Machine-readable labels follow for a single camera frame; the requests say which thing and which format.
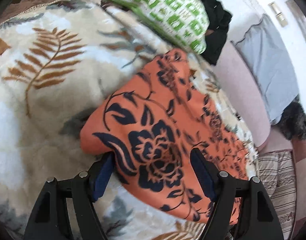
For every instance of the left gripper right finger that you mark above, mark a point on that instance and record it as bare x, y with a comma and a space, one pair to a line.
240, 206

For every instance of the orange black floral blouse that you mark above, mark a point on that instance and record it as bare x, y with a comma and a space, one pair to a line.
151, 124

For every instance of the striped beige cushion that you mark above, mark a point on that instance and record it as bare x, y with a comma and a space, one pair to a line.
277, 173

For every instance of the grey pillow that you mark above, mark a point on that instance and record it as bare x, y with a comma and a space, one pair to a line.
267, 58

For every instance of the cream leaf print blanket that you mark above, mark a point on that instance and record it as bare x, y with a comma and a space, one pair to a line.
58, 62

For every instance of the black cloth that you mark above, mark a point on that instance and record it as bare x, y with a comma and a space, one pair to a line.
216, 35

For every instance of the green white patterned pillow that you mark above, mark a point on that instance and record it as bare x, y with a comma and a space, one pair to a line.
182, 22

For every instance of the yellow wall switch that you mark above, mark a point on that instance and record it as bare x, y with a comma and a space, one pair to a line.
278, 14

